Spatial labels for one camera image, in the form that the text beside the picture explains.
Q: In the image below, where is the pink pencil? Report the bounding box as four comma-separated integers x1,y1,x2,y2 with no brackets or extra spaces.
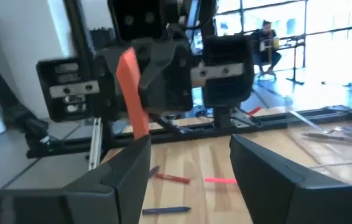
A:
204,177,238,185

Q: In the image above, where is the black floor stand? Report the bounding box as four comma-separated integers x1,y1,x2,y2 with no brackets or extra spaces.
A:
280,34,307,86

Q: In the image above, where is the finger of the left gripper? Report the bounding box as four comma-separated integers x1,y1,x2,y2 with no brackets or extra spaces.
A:
141,39,196,114
98,46,122,85

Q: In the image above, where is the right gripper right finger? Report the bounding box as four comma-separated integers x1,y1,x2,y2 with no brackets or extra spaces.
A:
229,133,352,224

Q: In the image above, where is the clear plastic bin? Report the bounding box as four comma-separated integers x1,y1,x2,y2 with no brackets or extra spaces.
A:
286,105,352,185

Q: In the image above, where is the silver aluminium profile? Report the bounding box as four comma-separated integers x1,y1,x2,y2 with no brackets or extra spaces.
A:
88,117,103,171

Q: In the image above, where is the blue-grey pen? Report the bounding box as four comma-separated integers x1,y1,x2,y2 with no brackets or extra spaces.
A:
301,131,352,146

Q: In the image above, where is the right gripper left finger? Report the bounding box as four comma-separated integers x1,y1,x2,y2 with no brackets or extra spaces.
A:
0,134,152,224

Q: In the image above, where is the person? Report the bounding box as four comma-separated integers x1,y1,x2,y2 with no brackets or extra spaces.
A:
250,19,283,78

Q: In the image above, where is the red crayon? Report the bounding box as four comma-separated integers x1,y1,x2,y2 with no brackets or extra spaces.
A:
153,172,192,185

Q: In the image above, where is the dark blue crayon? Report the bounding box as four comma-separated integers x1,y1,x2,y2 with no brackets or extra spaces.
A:
141,205,192,216

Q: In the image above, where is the black slanted bar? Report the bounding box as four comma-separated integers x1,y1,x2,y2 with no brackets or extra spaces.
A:
0,27,50,150

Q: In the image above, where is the black aluminium rig frame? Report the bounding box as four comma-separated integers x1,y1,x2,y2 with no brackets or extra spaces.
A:
25,0,352,158

